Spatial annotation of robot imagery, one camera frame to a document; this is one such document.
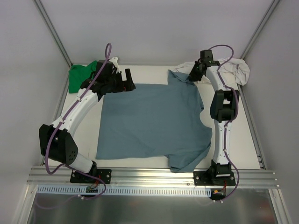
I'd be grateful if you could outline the right aluminium frame post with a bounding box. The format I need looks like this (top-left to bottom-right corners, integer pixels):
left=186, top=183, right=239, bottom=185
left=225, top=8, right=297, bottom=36
left=240, top=0, right=281, bottom=60

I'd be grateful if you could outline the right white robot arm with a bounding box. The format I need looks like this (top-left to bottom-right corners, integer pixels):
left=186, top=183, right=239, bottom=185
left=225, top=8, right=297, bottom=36
left=188, top=49, right=239, bottom=186

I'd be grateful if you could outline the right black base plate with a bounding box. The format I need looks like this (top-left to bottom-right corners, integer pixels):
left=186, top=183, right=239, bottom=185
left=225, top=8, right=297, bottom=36
left=193, top=170, right=236, bottom=186

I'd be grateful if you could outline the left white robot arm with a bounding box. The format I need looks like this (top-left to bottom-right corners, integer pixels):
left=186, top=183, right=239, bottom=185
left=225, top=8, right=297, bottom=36
left=39, top=57, right=135, bottom=182

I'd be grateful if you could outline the blue t shirt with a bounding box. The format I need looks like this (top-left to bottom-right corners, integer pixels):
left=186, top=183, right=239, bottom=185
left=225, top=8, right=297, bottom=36
left=96, top=71, right=212, bottom=172

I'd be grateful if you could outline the left aluminium frame post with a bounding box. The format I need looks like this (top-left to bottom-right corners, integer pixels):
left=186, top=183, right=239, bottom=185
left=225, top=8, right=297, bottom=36
left=33, top=0, right=73, bottom=67

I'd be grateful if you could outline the green t shirt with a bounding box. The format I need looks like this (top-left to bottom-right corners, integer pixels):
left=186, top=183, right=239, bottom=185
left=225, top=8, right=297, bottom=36
left=68, top=61, right=98, bottom=94

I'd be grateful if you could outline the aluminium frame post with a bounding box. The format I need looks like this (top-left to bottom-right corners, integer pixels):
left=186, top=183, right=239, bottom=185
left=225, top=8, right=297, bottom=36
left=33, top=0, right=73, bottom=67
left=240, top=0, right=281, bottom=60

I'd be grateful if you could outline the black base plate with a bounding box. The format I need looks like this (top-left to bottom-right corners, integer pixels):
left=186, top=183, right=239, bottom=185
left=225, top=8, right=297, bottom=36
left=193, top=170, right=236, bottom=186
left=70, top=168, right=112, bottom=184

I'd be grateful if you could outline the aluminium mounting rail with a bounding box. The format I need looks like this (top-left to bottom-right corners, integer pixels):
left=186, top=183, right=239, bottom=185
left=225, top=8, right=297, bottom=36
left=27, top=166, right=280, bottom=189

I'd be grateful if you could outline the white t shirt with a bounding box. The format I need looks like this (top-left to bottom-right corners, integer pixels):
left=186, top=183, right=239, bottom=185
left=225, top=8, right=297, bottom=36
left=172, top=58, right=250, bottom=86

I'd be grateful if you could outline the slotted white cable duct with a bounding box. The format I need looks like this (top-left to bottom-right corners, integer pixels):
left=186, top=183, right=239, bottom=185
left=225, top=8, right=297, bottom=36
left=36, top=185, right=211, bottom=197

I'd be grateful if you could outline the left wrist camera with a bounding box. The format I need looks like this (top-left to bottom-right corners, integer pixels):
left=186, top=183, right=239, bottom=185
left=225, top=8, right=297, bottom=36
left=109, top=56, right=121, bottom=72

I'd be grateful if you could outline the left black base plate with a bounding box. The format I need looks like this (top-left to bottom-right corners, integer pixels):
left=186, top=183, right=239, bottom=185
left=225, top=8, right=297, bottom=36
left=70, top=168, right=112, bottom=184

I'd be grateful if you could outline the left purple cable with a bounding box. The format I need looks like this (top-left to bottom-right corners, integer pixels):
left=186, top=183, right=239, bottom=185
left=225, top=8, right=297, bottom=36
left=44, top=43, right=112, bottom=199

